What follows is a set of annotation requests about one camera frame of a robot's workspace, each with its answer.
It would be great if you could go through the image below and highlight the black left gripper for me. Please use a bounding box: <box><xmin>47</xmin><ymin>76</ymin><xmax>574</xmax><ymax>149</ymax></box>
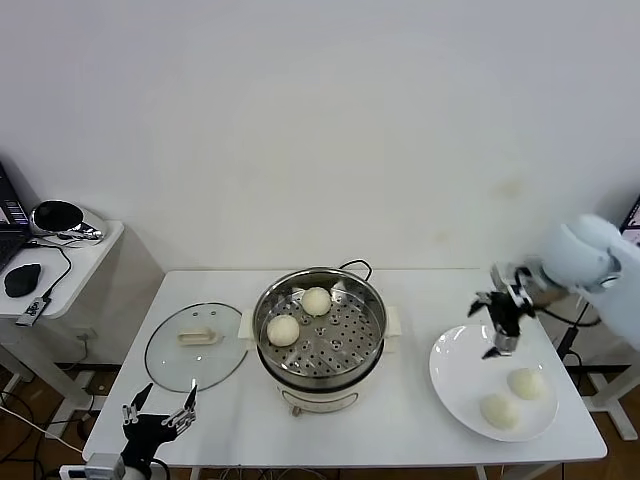
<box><xmin>120</xmin><ymin>379</ymin><xmax>200</xmax><ymax>470</ymax></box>

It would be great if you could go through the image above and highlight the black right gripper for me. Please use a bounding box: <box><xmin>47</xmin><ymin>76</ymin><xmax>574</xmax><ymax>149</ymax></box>
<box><xmin>467</xmin><ymin>291</ymin><xmax>537</xmax><ymax>361</ymax></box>

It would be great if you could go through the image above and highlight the glass lid with cream handle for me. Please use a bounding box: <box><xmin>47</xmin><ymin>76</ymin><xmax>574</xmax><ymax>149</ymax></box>
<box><xmin>144</xmin><ymin>300</ymin><xmax>250</xmax><ymax>394</ymax></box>

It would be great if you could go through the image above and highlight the white steamed baozi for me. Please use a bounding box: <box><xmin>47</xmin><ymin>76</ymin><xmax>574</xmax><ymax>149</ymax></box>
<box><xmin>266</xmin><ymin>314</ymin><xmax>301</xmax><ymax>348</ymax></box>
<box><xmin>301</xmin><ymin>286</ymin><xmax>333</xmax><ymax>317</ymax></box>
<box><xmin>479</xmin><ymin>393</ymin><xmax>521</xmax><ymax>431</ymax></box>
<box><xmin>506</xmin><ymin>367</ymin><xmax>547</xmax><ymax>401</ymax></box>

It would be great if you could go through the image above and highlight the perforated steel steamer basket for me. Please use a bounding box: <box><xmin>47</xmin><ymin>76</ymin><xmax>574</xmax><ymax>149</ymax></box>
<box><xmin>252</xmin><ymin>268</ymin><xmax>389</xmax><ymax>384</ymax></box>

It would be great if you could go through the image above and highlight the white round plate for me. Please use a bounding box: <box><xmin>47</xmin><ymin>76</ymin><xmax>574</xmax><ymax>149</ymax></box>
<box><xmin>427</xmin><ymin>324</ymin><xmax>560</xmax><ymax>443</ymax></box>

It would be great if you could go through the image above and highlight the white work table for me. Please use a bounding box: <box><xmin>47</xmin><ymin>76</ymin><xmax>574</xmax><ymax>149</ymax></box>
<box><xmin>82</xmin><ymin>269</ymin><xmax>610</xmax><ymax>480</ymax></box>

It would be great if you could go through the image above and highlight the white side table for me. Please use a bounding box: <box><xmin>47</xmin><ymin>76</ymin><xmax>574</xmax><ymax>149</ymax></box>
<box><xmin>519</xmin><ymin>239</ymin><xmax>640</xmax><ymax>441</ymax></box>
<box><xmin>0</xmin><ymin>219</ymin><xmax>166</xmax><ymax>426</ymax></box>

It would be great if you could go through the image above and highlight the grey usb adapter dongle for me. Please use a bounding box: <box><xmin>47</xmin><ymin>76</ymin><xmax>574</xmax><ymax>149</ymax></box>
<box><xmin>17</xmin><ymin>295</ymin><xmax>51</xmax><ymax>327</ymax></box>

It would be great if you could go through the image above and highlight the white electric cooker base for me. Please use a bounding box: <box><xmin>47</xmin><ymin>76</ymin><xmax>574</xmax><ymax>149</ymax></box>
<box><xmin>238</xmin><ymin>305</ymin><xmax>404</xmax><ymax>417</ymax></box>

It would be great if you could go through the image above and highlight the black open laptop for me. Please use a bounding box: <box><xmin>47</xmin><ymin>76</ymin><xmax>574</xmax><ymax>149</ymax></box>
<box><xmin>0</xmin><ymin>158</ymin><xmax>32</xmax><ymax>270</ymax></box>
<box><xmin>619</xmin><ymin>197</ymin><xmax>640</xmax><ymax>236</ymax></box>

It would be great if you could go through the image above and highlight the black computer mouse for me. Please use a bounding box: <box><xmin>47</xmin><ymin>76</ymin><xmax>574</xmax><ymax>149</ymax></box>
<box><xmin>4</xmin><ymin>263</ymin><xmax>44</xmax><ymax>299</ymax></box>

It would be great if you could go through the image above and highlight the shiny black helmet object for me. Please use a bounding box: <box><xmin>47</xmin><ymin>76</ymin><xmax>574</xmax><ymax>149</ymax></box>
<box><xmin>30</xmin><ymin>199</ymin><xmax>109</xmax><ymax>243</ymax></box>

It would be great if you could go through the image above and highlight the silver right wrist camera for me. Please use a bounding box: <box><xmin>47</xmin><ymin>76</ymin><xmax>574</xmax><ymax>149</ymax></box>
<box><xmin>490</xmin><ymin>263</ymin><xmax>539</xmax><ymax>307</ymax></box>

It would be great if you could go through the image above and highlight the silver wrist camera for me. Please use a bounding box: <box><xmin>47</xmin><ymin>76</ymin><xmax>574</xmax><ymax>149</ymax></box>
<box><xmin>490</xmin><ymin>263</ymin><xmax>539</xmax><ymax>307</ymax></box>
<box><xmin>59</xmin><ymin>452</ymin><xmax>126</xmax><ymax>480</ymax></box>

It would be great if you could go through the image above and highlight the black cable with adapter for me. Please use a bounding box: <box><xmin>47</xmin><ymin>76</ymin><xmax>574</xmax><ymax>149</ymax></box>
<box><xmin>557</xmin><ymin>299</ymin><xmax>601</xmax><ymax>396</ymax></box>

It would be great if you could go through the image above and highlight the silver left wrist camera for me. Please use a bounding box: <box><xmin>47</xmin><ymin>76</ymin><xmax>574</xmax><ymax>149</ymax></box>
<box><xmin>59</xmin><ymin>452</ymin><xmax>126</xmax><ymax>480</ymax></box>

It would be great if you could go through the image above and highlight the white floor cable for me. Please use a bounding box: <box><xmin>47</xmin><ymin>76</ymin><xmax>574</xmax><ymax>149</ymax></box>
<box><xmin>0</xmin><ymin>402</ymin><xmax>86</xmax><ymax>454</ymax></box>

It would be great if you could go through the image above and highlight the black cooker power cord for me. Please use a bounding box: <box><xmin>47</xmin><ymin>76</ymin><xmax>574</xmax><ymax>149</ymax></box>
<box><xmin>339</xmin><ymin>258</ymin><xmax>375</xmax><ymax>282</ymax></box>

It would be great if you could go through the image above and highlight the thin black desk cable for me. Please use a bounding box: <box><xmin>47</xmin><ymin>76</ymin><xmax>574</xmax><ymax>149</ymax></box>
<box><xmin>27</xmin><ymin>230</ymin><xmax>101</xmax><ymax>301</ymax></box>

